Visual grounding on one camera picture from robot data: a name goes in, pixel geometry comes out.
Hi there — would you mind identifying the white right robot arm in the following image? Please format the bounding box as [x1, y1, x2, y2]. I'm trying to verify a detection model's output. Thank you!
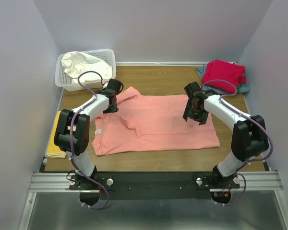
[183, 82, 274, 188]

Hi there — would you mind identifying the folded yellow towel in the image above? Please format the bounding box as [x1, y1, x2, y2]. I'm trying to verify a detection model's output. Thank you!
[46, 111, 66, 159]

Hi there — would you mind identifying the folded blue t shirt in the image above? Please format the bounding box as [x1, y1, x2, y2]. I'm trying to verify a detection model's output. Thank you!
[195, 65, 251, 95]

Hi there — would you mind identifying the white cloth in basket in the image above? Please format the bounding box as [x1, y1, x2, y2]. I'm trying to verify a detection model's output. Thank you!
[61, 51, 114, 83]

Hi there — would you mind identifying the aluminium frame rail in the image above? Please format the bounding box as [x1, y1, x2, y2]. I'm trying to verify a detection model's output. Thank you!
[29, 171, 283, 193]

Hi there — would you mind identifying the pink t shirt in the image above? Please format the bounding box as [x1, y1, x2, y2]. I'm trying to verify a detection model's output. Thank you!
[92, 87, 220, 156]

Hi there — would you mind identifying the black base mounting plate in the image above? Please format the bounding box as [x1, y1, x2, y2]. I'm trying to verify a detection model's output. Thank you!
[66, 172, 240, 202]

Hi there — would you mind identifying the folded red t shirt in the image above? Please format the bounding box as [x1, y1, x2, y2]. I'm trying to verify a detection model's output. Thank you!
[202, 59, 247, 94]

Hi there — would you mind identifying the white plastic basket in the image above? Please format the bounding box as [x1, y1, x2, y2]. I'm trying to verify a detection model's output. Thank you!
[55, 49, 116, 91]

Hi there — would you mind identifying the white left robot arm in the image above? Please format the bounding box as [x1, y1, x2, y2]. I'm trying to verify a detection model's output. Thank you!
[54, 79, 123, 189]

